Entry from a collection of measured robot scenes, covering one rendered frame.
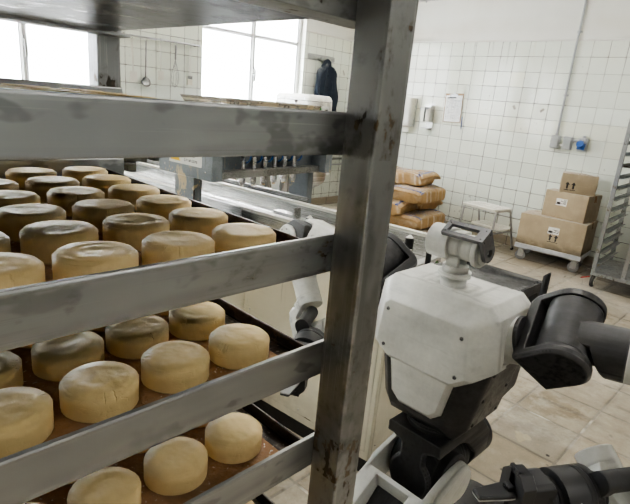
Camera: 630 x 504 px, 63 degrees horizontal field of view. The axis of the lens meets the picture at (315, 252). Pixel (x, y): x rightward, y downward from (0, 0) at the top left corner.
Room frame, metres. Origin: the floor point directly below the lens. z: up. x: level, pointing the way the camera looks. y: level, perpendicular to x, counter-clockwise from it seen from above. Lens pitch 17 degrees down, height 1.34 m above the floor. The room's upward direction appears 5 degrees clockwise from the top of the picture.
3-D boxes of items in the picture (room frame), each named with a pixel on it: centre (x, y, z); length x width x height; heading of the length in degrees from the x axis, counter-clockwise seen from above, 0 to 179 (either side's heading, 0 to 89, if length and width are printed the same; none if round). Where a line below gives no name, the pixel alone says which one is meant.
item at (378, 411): (1.93, -0.09, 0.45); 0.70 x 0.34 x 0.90; 52
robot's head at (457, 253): (0.95, -0.27, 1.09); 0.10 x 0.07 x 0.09; 46
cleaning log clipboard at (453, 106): (6.10, -1.44, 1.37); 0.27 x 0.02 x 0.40; 46
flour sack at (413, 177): (5.78, -0.92, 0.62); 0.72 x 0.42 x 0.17; 53
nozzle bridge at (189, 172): (2.24, 0.31, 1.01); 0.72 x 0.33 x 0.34; 142
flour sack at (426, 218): (5.61, -1.10, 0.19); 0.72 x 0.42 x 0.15; 141
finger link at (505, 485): (0.65, -0.30, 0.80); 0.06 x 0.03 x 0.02; 106
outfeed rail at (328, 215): (2.43, 0.31, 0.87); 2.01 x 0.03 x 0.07; 52
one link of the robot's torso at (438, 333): (0.99, -0.32, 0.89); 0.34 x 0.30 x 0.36; 46
